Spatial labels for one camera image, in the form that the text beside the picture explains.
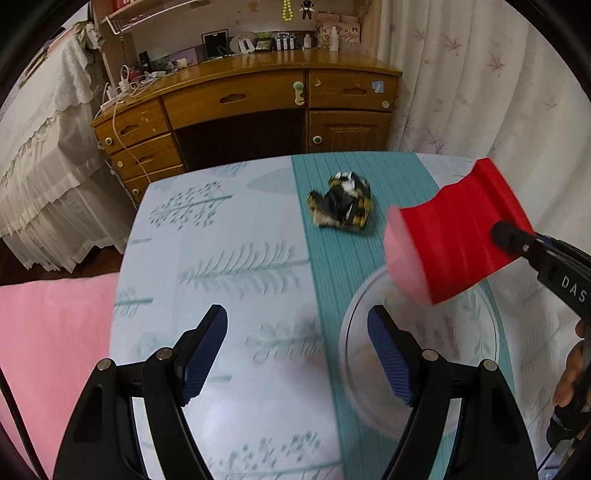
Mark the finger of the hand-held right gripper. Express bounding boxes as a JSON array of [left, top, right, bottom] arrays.
[[490, 220, 555, 268], [537, 234, 591, 267]]

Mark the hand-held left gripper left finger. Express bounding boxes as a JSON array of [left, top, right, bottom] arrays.
[[54, 304, 229, 480]]

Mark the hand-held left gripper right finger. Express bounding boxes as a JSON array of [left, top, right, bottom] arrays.
[[367, 305, 539, 480]]

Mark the person's right hand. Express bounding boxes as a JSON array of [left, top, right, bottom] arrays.
[[553, 318, 591, 411]]

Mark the white leaf print curtain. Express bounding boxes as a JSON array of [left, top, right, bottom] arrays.
[[369, 0, 591, 259]]

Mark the black yellow crumpled wrapper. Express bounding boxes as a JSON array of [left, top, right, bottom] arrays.
[[307, 171, 374, 232]]

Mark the white lace covered piano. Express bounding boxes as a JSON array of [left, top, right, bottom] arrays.
[[0, 34, 134, 273]]

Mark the beige printed carton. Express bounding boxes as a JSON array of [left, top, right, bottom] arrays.
[[316, 14, 361, 49]]

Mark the wooden desk with drawers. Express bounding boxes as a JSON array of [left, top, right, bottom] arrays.
[[91, 46, 403, 208]]

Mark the white power strip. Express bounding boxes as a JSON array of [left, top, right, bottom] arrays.
[[99, 65, 167, 112]]

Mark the white cable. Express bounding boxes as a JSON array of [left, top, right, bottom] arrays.
[[111, 99, 153, 185]]

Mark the black photo frame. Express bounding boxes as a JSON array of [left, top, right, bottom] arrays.
[[202, 30, 230, 59]]

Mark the white wire rack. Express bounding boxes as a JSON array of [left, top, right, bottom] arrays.
[[102, 0, 208, 35]]

